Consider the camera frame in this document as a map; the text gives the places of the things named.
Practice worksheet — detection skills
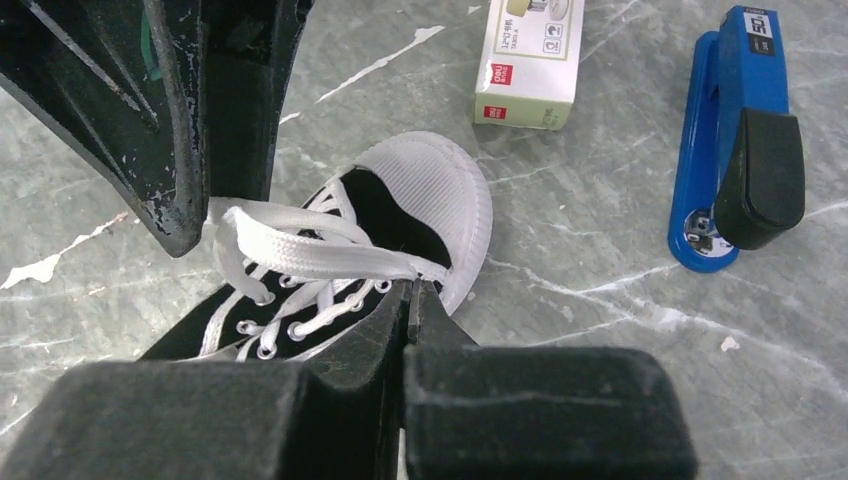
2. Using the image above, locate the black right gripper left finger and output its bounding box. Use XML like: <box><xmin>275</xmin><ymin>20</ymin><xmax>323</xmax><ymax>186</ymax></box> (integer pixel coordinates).
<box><xmin>1</xmin><ymin>282</ymin><xmax>411</xmax><ymax>479</ymax></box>

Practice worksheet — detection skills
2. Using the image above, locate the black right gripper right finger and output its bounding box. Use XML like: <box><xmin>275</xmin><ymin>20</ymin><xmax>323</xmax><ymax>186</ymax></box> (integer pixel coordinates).
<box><xmin>404</xmin><ymin>281</ymin><xmax>699</xmax><ymax>479</ymax></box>

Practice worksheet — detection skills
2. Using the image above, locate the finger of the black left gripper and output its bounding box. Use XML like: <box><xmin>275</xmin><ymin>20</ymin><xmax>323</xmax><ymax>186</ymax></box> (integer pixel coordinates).
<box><xmin>1</xmin><ymin>1</ymin><xmax>209</xmax><ymax>257</ymax></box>
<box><xmin>165</xmin><ymin>1</ymin><xmax>313</xmax><ymax>200</ymax></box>

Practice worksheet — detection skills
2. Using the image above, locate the white shoelace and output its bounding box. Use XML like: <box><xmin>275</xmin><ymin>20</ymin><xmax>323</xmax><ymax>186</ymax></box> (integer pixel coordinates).
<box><xmin>197</xmin><ymin>181</ymin><xmax>450</xmax><ymax>362</ymax></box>

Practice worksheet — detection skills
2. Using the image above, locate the black white canvas sneaker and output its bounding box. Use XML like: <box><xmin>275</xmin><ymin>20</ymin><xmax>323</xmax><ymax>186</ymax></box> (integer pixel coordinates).
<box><xmin>145</xmin><ymin>131</ymin><xmax>493</xmax><ymax>361</ymax></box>

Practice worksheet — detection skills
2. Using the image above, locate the white staples box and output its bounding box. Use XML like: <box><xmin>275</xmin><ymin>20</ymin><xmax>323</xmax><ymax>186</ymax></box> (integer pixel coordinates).
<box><xmin>474</xmin><ymin>0</ymin><xmax>585</xmax><ymax>131</ymax></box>

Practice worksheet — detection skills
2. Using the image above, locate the blue black stapler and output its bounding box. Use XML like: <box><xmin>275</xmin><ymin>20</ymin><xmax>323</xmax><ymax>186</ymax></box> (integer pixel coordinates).
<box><xmin>667</xmin><ymin>5</ymin><xmax>805</xmax><ymax>273</ymax></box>

